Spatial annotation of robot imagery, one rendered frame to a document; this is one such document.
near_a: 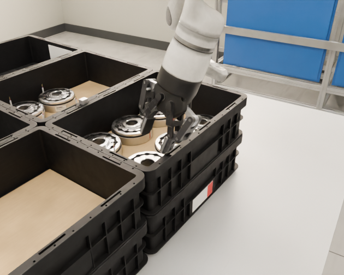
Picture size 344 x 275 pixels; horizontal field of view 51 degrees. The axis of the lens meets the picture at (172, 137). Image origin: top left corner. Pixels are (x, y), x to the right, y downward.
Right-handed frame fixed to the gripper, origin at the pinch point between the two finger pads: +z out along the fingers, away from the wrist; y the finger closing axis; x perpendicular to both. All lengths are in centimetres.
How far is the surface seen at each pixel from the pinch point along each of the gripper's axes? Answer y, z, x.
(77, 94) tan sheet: -47, 21, 16
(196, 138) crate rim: 3.1, 0.0, 8.8
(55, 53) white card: -71, 20, 21
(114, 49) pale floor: -261, 115, 216
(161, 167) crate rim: 5.5, 2.5, -2.4
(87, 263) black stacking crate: 10.8, 13.4, -19.0
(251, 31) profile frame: -95, 16, 184
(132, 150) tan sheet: -11.2, 14.1, 7.9
